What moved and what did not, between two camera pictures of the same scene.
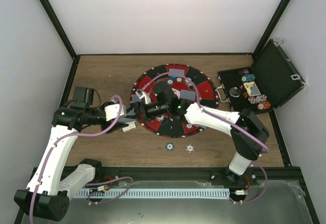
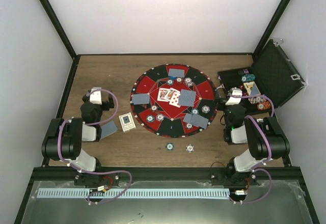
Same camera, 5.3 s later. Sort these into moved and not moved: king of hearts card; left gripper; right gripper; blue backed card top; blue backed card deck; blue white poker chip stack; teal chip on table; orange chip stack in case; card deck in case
Moved: left gripper; blue backed card deck; king of hearts card; right gripper
Not moved: orange chip stack in case; teal chip on table; blue white poker chip stack; card deck in case; blue backed card top
